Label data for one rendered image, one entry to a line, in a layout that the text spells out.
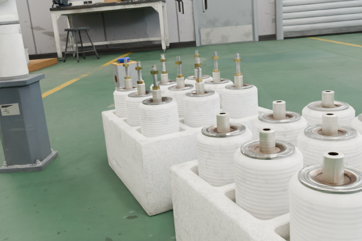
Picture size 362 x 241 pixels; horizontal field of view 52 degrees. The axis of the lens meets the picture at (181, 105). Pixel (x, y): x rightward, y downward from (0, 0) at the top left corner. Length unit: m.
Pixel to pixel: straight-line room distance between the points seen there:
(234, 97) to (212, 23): 5.15
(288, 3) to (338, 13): 0.79
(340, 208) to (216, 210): 0.19
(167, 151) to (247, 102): 0.26
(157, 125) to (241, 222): 0.43
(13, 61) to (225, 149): 0.86
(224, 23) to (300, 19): 1.19
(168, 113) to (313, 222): 0.52
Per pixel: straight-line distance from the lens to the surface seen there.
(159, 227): 0.86
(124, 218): 0.91
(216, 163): 0.61
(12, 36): 1.29
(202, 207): 0.59
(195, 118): 0.92
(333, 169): 0.44
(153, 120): 0.87
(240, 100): 0.97
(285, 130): 0.66
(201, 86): 0.94
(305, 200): 0.43
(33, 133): 1.30
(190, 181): 0.62
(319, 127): 0.63
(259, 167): 0.50
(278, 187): 0.51
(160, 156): 0.86
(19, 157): 1.33
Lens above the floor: 0.44
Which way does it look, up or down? 13 degrees down
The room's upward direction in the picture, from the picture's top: 5 degrees counter-clockwise
